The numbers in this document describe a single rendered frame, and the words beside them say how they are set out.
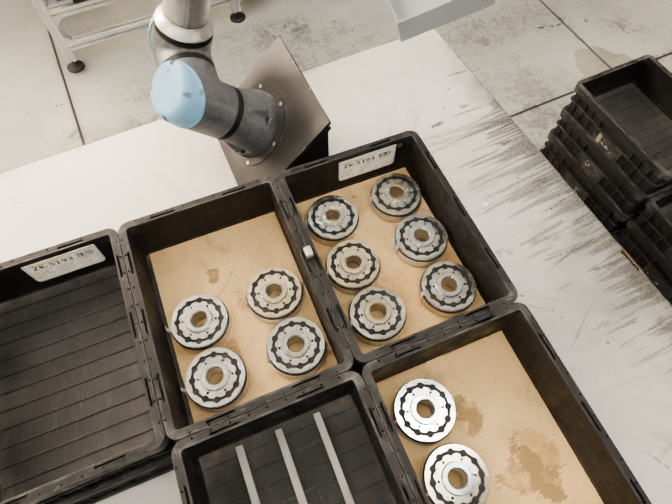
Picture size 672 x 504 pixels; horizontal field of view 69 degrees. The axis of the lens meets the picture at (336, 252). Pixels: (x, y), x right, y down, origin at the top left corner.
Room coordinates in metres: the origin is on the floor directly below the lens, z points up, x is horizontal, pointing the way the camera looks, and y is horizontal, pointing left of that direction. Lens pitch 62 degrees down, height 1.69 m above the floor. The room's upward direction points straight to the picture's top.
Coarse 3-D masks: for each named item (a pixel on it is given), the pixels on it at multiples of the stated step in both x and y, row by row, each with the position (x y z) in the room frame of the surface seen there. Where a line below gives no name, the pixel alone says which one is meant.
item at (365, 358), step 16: (368, 144) 0.64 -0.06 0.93; (384, 144) 0.64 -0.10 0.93; (416, 144) 0.64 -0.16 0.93; (320, 160) 0.60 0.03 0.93; (336, 160) 0.60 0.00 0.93; (432, 160) 0.60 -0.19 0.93; (288, 176) 0.56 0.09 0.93; (288, 192) 0.52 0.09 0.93; (448, 192) 0.52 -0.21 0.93; (464, 208) 0.49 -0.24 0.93; (304, 224) 0.45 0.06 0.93; (304, 240) 0.42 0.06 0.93; (480, 240) 0.42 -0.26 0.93; (320, 272) 0.36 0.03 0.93; (496, 272) 0.36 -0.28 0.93; (512, 288) 0.33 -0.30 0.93; (336, 304) 0.30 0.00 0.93; (496, 304) 0.30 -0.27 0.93; (448, 320) 0.27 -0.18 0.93; (464, 320) 0.27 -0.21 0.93; (352, 336) 0.24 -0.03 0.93; (416, 336) 0.25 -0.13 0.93; (352, 352) 0.22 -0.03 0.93; (368, 352) 0.22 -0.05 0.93; (384, 352) 0.22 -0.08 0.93
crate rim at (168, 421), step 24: (240, 192) 0.52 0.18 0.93; (144, 216) 0.47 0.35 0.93; (168, 216) 0.47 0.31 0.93; (288, 216) 0.47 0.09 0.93; (120, 240) 0.42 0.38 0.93; (312, 264) 0.37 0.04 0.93; (144, 312) 0.28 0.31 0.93; (144, 336) 0.24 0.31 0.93; (336, 336) 0.24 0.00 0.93; (312, 384) 0.17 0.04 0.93; (168, 408) 0.13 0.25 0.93; (240, 408) 0.13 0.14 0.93; (168, 432) 0.10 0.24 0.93; (192, 432) 0.10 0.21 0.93
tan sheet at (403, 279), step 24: (336, 192) 0.59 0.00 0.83; (360, 192) 0.59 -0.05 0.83; (360, 216) 0.53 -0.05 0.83; (432, 216) 0.53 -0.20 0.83; (312, 240) 0.48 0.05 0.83; (360, 240) 0.48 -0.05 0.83; (384, 240) 0.48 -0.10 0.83; (384, 264) 0.42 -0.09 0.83; (408, 264) 0.42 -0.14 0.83; (408, 288) 0.37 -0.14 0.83; (408, 312) 0.32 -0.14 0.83
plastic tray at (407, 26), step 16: (384, 0) 0.98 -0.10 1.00; (400, 0) 0.98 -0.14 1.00; (416, 0) 0.97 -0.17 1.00; (432, 0) 0.96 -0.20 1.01; (448, 0) 0.95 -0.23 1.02; (464, 0) 0.90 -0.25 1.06; (480, 0) 0.91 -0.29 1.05; (400, 16) 0.94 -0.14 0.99; (416, 16) 0.87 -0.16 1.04; (432, 16) 0.88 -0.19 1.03; (448, 16) 0.89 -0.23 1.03; (400, 32) 0.87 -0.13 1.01; (416, 32) 0.88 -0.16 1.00
